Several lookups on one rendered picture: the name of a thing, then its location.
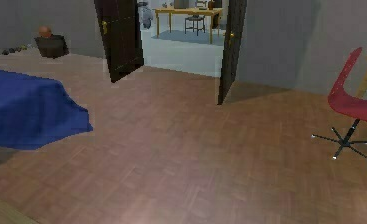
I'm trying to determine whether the blue carpet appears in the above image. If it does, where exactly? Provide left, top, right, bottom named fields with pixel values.
left=151, top=29, right=225, bottom=47

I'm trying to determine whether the dark brown room door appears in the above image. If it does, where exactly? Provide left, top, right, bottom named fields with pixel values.
left=93, top=0, right=145, bottom=84
left=217, top=0, right=248, bottom=106

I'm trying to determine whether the black stool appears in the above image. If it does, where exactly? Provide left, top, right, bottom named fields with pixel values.
left=184, top=15, right=207, bottom=37

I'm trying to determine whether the yellow wooden table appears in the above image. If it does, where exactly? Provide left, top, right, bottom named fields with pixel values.
left=154, top=7, right=223, bottom=45

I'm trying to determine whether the dark box bin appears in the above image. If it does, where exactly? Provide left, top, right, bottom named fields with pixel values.
left=34, top=34, right=70, bottom=60

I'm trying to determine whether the blue bed cover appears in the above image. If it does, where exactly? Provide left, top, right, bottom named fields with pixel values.
left=0, top=68, right=94, bottom=151

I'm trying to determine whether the red swivel chair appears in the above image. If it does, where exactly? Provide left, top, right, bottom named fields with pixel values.
left=311, top=46, right=367, bottom=167

